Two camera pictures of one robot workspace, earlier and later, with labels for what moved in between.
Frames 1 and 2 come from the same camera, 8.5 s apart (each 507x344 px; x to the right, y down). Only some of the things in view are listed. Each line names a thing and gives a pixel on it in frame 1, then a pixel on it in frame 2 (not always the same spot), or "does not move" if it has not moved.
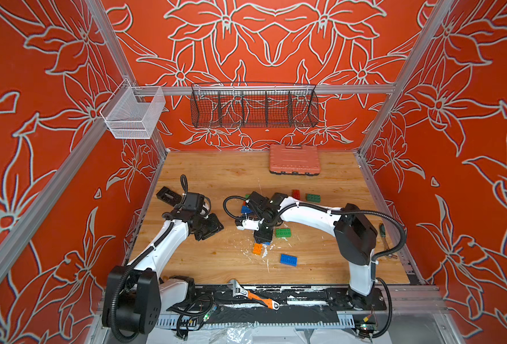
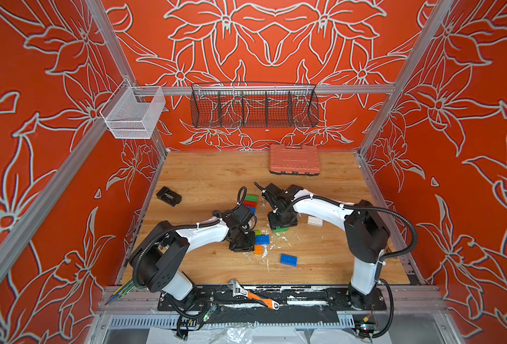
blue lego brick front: x=289 y=260 does not move
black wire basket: x=254 y=105 does not move
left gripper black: x=213 y=228 -> x=249 y=247
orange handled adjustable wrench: x=240 y=292 does not move
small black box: x=169 y=196 does not move
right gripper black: x=263 y=235 -> x=273 y=221
